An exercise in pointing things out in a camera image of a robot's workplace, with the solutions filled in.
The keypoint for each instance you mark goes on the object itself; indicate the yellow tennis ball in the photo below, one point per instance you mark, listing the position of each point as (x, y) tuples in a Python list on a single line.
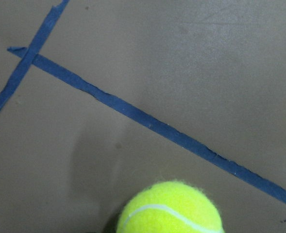
[(170, 207)]

